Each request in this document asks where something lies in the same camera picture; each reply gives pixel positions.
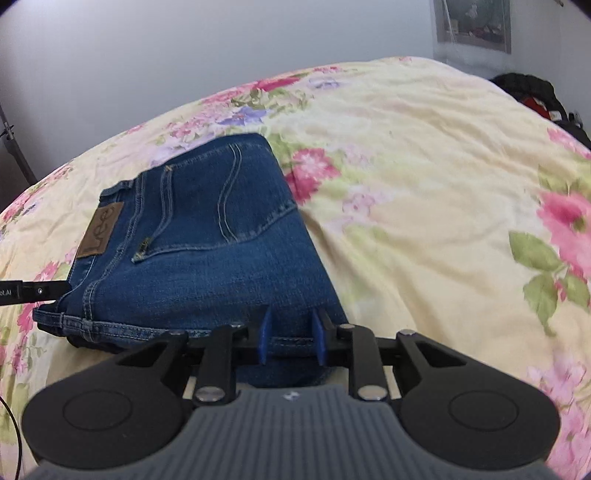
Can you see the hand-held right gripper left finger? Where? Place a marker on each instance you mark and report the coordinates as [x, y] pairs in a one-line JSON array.
[[264, 340]]

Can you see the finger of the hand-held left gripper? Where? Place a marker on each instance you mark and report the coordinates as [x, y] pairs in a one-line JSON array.
[[44, 291]]

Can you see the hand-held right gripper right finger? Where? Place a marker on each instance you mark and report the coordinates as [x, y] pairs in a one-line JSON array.
[[318, 340]]

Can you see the blue denim pants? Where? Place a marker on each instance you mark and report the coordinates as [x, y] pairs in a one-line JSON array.
[[207, 258]]

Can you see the metal tripod stand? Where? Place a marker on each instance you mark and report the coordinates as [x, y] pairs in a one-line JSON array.
[[16, 152]]

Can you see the floral cream blanket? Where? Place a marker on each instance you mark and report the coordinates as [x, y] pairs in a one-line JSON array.
[[438, 184]]

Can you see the black bag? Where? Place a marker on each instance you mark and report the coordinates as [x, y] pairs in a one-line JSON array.
[[531, 92]]

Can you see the wall poster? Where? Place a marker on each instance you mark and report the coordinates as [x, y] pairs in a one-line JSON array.
[[475, 25]]

